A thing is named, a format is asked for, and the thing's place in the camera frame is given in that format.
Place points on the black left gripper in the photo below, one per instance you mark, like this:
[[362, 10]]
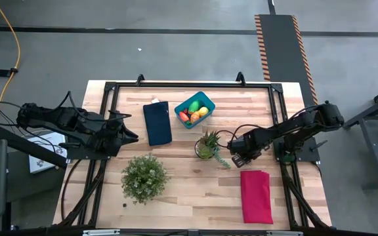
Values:
[[112, 137]]

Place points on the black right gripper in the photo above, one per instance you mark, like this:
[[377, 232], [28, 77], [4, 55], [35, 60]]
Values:
[[244, 145]]

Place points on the orange toy carrot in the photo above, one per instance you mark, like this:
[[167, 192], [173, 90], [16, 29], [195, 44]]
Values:
[[183, 117]]

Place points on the red toy strawberry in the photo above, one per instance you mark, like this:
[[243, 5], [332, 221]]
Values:
[[185, 111]]

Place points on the orange toy croissant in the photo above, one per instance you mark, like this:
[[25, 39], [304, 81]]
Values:
[[195, 117]]

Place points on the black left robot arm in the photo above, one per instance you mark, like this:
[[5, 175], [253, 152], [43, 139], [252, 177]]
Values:
[[61, 119]]

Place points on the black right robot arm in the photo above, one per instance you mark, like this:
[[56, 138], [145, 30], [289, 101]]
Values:
[[290, 128]]

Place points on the blue plastic tupperware bin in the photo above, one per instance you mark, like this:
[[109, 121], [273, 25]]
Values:
[[205, 99]]

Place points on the navy blue cloth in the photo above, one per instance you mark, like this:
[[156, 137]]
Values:
[[157, 124]]

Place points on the succulent plant in black bowl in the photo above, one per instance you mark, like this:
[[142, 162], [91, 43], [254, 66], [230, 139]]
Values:
[[207, 149]]

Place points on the red cloth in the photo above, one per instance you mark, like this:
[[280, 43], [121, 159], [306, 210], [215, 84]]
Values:
[[256, 196]]

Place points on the bushy green potted plant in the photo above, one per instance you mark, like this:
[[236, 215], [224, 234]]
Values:
[[144, 178]]

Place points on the white printed paper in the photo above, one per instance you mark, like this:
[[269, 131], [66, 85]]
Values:
[[44, 157]]

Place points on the black diagonal floor beam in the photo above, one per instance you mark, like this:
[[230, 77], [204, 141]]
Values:
[[28, 145]]

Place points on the black mat with orange stripes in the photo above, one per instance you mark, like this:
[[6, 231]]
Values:
[[281, 49]]

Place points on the black frame bracket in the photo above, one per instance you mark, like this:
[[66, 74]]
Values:
[[140, 79], [241, 78]]

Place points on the silver metal bracket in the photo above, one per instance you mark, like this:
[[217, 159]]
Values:
[[101, 233], [284, 233]]

